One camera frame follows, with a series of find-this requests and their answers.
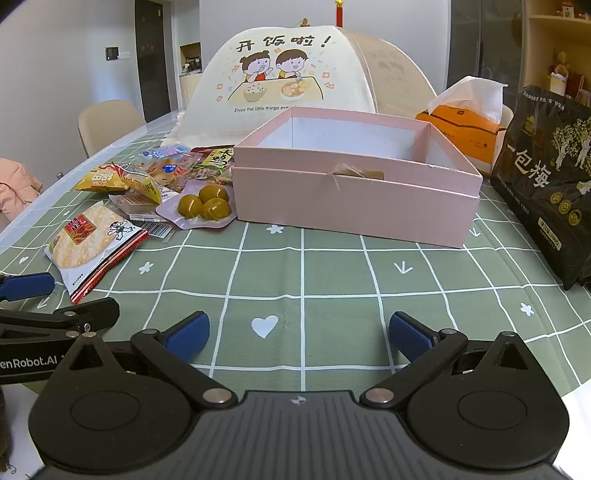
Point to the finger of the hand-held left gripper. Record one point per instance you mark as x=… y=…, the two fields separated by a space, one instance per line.
x=27 y=285
x=92 y=310

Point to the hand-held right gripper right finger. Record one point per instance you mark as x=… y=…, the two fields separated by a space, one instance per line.
x=411 y=334

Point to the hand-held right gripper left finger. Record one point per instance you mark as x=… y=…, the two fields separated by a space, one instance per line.
x=187 y=331

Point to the red white rice cracker packet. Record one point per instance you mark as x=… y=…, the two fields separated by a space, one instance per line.
x=87 y=240

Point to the clear beige snack packet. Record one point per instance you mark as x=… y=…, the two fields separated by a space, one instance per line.
x=134 y=201

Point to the yellow snack packet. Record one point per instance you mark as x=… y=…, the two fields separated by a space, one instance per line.
x=97 y=181

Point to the green plum pack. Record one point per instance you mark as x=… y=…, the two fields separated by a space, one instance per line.
x=203 y=205

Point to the clear yellow red cracker packet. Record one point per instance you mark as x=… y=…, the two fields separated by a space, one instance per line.
x=141 y=182

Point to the pink cardboard box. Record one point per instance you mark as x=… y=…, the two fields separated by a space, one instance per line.
x=346 y=207

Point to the pale cracker packet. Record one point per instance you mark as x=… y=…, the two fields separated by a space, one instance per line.
x=173 y=170

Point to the red snack packet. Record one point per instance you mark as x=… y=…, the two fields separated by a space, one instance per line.
x=214 y=161

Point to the blue snack packet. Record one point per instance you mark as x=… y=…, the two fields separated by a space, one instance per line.
x=166 y=151

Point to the pink jacket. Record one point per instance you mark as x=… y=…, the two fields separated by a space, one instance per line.
x=16 y=187

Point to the green checked tablecloth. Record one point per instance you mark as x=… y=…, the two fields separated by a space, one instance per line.
x=323 y=277

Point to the beige chair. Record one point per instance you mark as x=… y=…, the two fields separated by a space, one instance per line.
x=108 y=124

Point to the black snack bag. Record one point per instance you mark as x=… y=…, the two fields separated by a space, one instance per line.
x=545 y=194

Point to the orange white wrapped packet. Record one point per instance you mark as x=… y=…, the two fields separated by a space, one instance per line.
x=466 y=136

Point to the white tissue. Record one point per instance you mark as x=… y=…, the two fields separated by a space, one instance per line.
x=471 y=94

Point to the dark door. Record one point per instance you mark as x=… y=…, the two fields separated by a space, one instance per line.
x=152 y=60

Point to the red hanging knot ornament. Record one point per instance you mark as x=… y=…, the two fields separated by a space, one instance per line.
x=339 y=14

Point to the wooden shelf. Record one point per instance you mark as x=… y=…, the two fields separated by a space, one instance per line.
x=561 y=41

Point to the wall switch panel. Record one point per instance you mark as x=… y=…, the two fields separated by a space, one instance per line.
x=112 y=52

